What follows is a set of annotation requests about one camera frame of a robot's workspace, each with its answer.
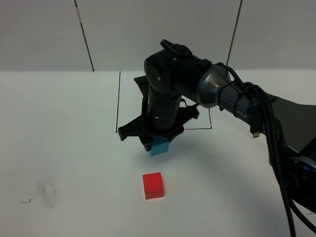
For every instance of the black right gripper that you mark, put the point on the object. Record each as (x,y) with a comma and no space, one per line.
(161,116)

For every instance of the blue cube block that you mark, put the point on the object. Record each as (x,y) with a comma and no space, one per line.
(159,146)

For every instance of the red cube block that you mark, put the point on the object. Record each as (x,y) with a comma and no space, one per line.
(153,185)

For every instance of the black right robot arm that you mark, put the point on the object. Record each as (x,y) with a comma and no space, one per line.
(176,82)

